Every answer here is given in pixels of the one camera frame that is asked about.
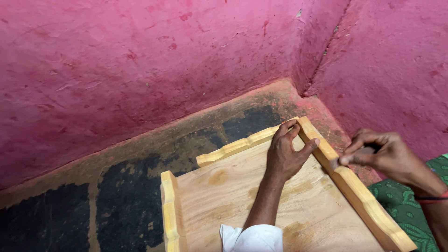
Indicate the person's left hand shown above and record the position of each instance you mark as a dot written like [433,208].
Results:
[283,157]

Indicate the person's right hand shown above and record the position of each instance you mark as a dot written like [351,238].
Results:
[388,157]

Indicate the white shirt sleeve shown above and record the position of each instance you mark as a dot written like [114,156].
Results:
[259,241]

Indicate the green patterned cloth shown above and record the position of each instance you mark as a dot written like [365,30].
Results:
[395,206]

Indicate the brown sandpaper piece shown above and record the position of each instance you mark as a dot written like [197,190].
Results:
[367,150]

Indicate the red and black wrist thread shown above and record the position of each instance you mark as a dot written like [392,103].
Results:
[432,198]

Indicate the light wooden tray with rails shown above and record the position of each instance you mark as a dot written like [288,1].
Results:
[227,196]

